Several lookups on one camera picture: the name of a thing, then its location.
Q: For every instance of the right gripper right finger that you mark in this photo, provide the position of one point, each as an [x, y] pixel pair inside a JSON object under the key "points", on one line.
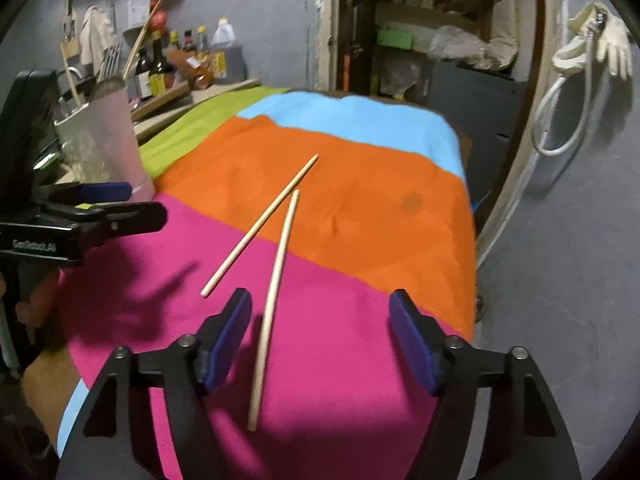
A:
{"points": [[525, 435]]}

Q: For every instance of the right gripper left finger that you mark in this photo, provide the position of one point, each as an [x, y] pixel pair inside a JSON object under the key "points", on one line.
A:
{"points": [[113, 436]]}

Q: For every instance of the wooden chopstick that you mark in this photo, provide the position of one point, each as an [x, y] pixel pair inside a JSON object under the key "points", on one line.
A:
{"points": [[69, 78], [268, 317], [240, 246]]}

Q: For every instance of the steel fork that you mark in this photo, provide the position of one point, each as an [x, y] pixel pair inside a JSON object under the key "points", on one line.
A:
{"points": [[110, 63]]}

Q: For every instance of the brown wooden spoon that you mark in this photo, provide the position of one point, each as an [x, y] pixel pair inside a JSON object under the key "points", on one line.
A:
{"points": [[138, 43]]}

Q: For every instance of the person's left hand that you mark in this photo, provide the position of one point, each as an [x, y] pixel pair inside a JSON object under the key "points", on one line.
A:
{"points": [[39, 313]]}

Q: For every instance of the wooden knife holder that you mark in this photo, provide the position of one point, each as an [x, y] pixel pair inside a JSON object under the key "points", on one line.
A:
{"points": [[70, 42]]}

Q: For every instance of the wooden cutting board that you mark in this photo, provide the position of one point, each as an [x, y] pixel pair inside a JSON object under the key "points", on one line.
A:
{"points": [[177, 93]]}

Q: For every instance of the hanging beige towel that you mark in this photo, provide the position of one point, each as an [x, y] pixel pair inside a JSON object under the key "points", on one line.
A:
{"points": [[96, 36]]}

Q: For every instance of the dark soy sauce bottle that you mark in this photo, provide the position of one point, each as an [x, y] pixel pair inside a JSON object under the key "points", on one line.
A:
{"points": [[162, 74]]}

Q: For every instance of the red plastic bag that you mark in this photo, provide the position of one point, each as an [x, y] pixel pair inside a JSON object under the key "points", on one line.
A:
{"points": [[157, 18]]}

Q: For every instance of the large oil jug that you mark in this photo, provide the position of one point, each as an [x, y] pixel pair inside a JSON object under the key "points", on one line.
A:
{"points": [[228, 64]]}

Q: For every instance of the multicolour patchwork cloth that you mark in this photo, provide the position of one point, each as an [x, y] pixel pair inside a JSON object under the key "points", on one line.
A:
{"points": [[385, 207]]}

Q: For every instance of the dark grey cabinet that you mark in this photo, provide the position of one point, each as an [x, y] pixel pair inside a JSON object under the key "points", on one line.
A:
{"points": [[485, 107]]}

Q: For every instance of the clear plastic bag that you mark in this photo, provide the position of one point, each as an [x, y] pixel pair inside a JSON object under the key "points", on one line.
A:
{"points": [[451, 43]]}

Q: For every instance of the white rubber gloves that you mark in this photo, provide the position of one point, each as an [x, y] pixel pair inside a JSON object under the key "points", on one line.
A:
{"points": [[598, 35]]}

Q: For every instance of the white wall box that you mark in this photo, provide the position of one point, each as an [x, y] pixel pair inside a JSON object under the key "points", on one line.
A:
{"points": [[133, 13]]}

